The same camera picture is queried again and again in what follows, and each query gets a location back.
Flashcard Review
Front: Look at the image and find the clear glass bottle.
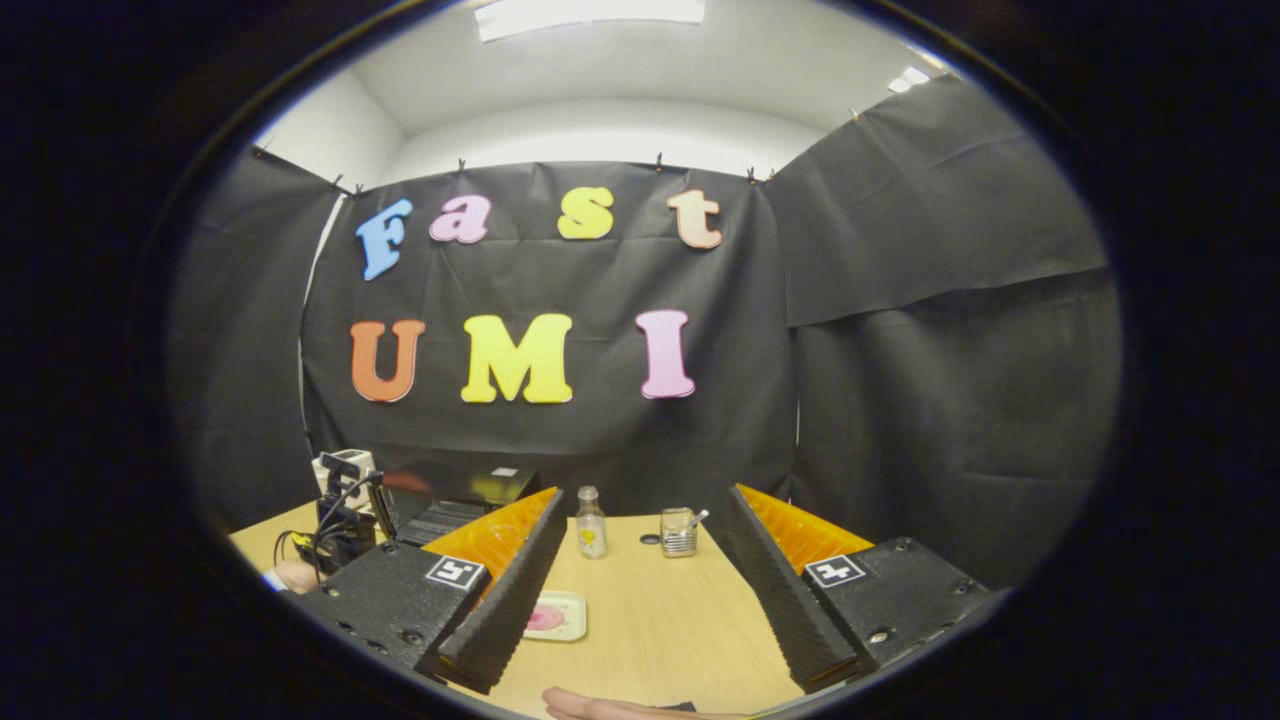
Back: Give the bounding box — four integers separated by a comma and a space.
575, 486, 607, 559

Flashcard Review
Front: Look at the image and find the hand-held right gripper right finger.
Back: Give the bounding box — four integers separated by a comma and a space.
724, 483, 993, 696

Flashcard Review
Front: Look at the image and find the glass jar with wire holder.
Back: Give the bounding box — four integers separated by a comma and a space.
660, 507, 710, 559

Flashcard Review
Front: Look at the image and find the large ceiling light panel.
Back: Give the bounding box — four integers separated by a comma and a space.
474, 0, 707, 43

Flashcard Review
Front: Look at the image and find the cream square plate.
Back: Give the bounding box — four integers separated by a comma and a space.
525, 590, 589, 643

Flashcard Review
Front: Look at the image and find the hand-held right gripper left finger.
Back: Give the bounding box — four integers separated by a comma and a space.
298, 486, 569, 695

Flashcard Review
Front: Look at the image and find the white toaster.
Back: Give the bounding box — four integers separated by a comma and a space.
312, 450, 379, 493

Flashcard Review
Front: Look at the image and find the black electric oven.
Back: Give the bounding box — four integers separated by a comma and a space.
380, 462, 543, 547

